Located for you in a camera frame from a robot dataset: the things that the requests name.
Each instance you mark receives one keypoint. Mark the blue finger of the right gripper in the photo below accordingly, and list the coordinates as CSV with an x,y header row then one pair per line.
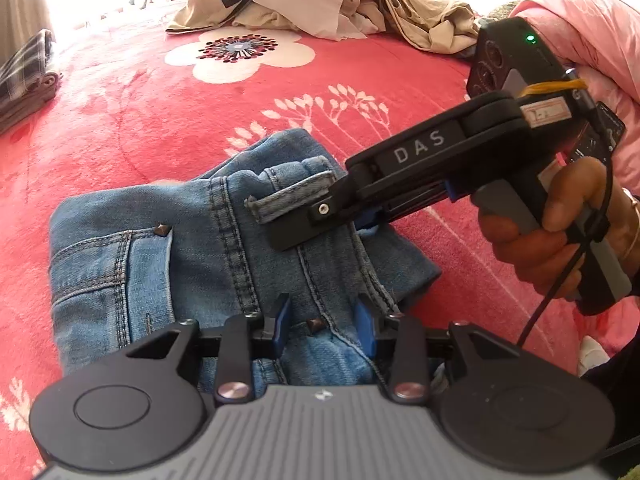
x,y
369,219
330,203

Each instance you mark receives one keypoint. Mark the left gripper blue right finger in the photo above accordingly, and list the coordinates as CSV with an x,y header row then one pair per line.
x,y
399,341

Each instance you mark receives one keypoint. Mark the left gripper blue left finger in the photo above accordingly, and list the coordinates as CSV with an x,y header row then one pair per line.
x,y
244,339

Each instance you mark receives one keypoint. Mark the blue denim jeans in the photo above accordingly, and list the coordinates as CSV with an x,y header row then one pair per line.
x,y
129,261

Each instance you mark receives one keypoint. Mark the beige and white clothes pile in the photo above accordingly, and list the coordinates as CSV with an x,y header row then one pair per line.
x,y
437,26

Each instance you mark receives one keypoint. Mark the person's right hand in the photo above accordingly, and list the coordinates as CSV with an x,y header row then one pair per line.
x,y
539,257

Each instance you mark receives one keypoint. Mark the pink quilt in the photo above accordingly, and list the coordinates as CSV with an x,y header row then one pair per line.
x,y
600,39

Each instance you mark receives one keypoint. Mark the red floral blanket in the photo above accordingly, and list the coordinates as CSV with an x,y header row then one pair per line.
x,y
137,106

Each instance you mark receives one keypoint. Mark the plaid checked shirt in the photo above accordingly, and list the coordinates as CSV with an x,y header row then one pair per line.
x,y
28,80

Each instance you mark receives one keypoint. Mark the grey beige curtain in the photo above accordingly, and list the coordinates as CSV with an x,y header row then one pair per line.
x,y
20,20

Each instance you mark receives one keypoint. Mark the black camera box green light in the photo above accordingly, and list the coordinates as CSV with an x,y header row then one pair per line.
x,y
509,55

